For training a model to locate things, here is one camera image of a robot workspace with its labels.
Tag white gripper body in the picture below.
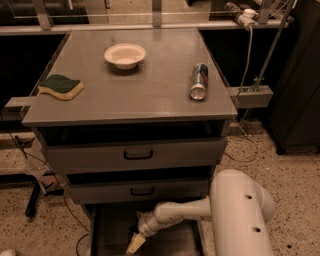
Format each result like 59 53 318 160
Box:
137 211 160 237

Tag white power strip with plug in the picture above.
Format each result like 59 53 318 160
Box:
224 2 257 28

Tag grey drawer cabinet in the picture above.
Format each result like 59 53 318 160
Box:
21 28 238 256

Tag grey metal bracket block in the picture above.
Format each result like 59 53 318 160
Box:
227 86 273 109

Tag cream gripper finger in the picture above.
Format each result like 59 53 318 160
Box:
126 233 146 255

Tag middle grey drawer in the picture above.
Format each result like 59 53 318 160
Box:
68 178 209 204

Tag black rxbar chocolate bar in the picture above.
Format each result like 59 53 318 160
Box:
129 226 139 236

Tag white power cable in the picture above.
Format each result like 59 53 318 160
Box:
223 25 260 164

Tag green and yellow sponge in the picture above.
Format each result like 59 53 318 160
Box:
38 74 84 101

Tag bottom open grey drawer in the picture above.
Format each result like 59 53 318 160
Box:
90 201 204 256

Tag black floor cable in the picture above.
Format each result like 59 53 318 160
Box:
0 113 91 256

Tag dark cabinet at right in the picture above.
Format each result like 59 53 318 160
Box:
266 0 320 155

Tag diagonal metal rod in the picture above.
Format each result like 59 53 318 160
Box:
250 0 296 92

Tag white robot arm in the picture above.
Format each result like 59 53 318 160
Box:
126 169 275 256

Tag white paper bowl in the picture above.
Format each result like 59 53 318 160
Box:
104 44 146 70

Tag top grey drawer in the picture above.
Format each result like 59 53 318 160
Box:
43 138 227 174

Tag black clamp tool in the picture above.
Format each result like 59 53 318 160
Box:
25 173 64 218

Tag silver blue drink can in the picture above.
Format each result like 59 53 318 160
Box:
189 63 208 101

